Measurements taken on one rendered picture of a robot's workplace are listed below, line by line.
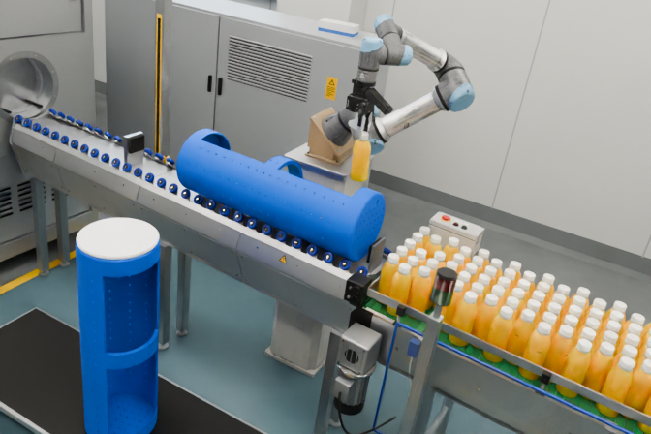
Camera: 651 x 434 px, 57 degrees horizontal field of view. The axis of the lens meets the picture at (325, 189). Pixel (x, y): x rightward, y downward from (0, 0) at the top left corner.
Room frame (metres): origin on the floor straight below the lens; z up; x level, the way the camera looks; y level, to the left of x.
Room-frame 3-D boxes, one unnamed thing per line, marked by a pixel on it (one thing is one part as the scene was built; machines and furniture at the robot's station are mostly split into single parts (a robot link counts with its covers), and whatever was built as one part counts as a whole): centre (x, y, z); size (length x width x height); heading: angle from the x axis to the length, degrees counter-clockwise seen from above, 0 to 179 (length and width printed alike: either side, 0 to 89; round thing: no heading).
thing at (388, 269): (1.86, -0.28, 0.99); 0.07 x 0.07 x 0.18
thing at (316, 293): (2.52, 0.69, 0.79); 2.17 x 0.29 x 0.34; 61
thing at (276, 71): (4.36, 0.77, 0.72); 2.15 x 0.54 x 1.45; 65
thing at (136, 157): (2.66, 0.94, 1.00); 0.10 x 0.04 x 0.15; 151
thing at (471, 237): (2.17, -0.55, 1.05); 0.20 x 0.10 x 0.10; 61
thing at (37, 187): (2.94, 1.59, 0.31); 0.06 x 0.06 x 0.63; 61
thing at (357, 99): (2.16, -0.08, 1.57); 0.09 x 0.08 x 0.12; 61
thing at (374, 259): (2.02, -0.23, 0.99); 0.10 x 0.02 x 0.12; 151
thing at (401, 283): (1.80, -0.31, 0.99); 0.07 x 0.07 x 0.18
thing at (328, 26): (4.00, 0.07, 1.48); 0.24 x 0.12 x 0.08; 73
